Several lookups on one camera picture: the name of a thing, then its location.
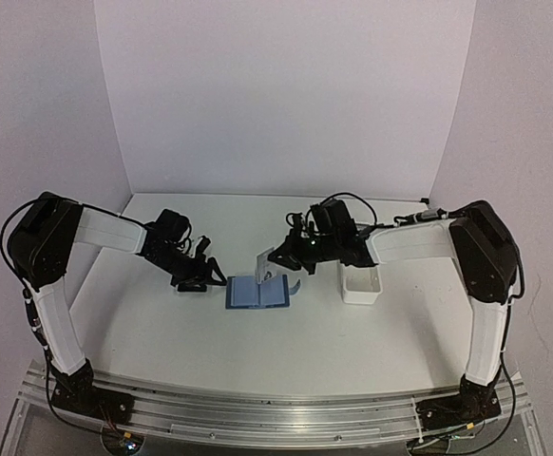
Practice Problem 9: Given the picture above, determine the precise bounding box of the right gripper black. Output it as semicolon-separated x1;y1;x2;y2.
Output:
269;226;340;273

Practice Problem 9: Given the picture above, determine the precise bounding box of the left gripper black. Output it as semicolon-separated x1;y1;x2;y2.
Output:
148;245;226;292

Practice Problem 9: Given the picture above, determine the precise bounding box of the white credit card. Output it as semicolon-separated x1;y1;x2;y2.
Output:
255;247;277;284

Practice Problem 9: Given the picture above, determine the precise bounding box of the blue leather card holder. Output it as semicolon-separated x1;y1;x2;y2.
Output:
225;275;301;310

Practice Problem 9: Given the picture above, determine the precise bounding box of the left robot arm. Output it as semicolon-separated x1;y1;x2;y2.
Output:
0;192;227;428

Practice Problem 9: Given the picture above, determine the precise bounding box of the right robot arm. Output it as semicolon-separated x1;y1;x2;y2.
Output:
266;195;525;430

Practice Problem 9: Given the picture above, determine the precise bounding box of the white plastic tray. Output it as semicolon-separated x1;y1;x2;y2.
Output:
338;264;382;306

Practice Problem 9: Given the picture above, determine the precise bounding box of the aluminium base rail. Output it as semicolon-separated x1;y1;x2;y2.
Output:
17;365;529;441

